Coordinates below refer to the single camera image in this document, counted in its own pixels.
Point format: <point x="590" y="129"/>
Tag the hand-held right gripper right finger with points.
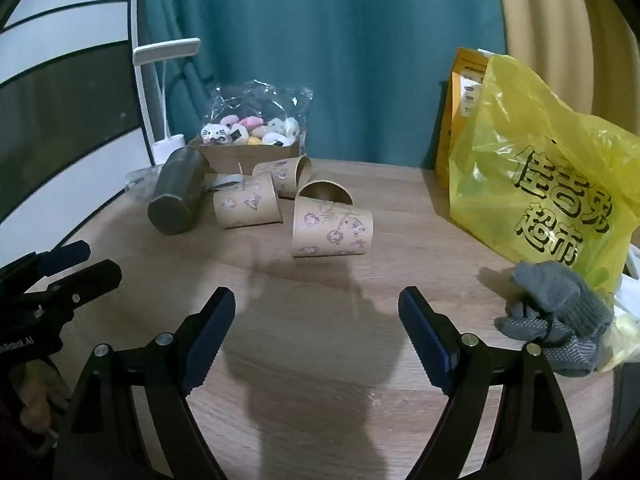
<point x="425" y="332"/>

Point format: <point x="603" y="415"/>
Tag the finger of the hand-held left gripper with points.
<point x="65" y="255"/>
<point x="95" y="280"/>

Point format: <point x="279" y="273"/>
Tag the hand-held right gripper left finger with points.
<point x="212" y="330"/>

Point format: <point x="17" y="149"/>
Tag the brown floral paper cup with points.
<point x="286" y="175"/>
<point x="246" y="203"/>
<point x="332" y="227"/>

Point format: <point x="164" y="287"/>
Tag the person's left hand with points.
<point x="35" y="400"/>

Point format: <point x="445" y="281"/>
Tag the dark green metal tumbler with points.
<point x="177" y="192"/>

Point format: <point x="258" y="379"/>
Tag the grey knitted glove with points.
<point x="555" y="317"/>

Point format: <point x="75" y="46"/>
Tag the white desk lamp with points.
<point x="157" y="105"/>

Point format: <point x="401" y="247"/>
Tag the cardboard box of plush toys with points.
<point x="247" y="147"/>

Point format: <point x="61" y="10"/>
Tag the yellow plastic shopping bag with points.
<point x="540" y="170"/>

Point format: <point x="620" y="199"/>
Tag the orange paper package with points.
<point x="460" y="115"/>

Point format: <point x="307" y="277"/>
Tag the clear plastic wrapping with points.
<point x="260" y="102"/>

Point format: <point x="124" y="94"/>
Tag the teal curtain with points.
<point x="325" y="55"/>

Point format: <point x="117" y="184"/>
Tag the beige curtain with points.
<point x="565" y="30"/>

